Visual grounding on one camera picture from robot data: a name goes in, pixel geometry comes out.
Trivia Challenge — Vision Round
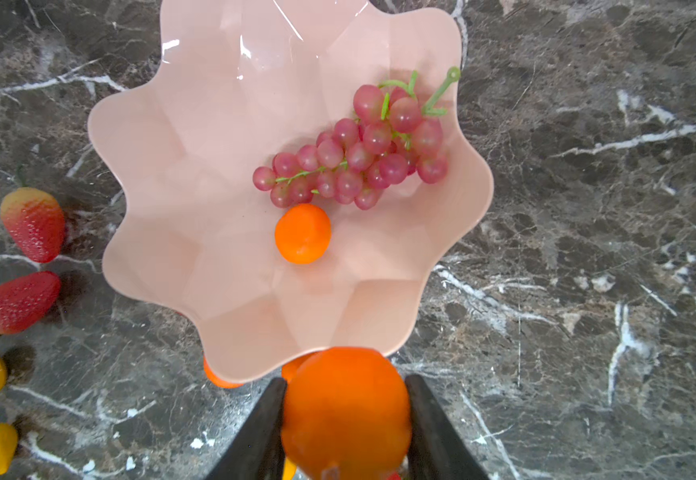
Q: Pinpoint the strawberry far left lower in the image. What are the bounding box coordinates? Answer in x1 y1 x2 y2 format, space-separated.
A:
0 271 61 336

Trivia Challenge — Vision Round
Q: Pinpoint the orange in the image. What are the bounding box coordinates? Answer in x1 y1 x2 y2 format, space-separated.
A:
281 353 314 382
203 358 243 389
281 347 412 479
274 204 332 265

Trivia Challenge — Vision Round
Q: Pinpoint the red grape bunch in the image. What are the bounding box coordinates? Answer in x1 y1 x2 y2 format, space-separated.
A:
252 67 462 210

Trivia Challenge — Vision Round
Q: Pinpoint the yellow kumquat centre upper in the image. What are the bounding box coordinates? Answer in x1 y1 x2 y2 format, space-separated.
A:
281 458 297 480

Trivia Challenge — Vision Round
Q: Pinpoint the orange bottom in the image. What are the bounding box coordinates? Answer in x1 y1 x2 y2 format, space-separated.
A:
274 204 332 265

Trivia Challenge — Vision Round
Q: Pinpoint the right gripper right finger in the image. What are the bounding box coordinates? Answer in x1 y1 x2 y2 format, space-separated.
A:
405 375 489 480

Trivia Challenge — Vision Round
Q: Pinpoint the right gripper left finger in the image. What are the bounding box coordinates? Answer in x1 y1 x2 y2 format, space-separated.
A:
205 378 287 480

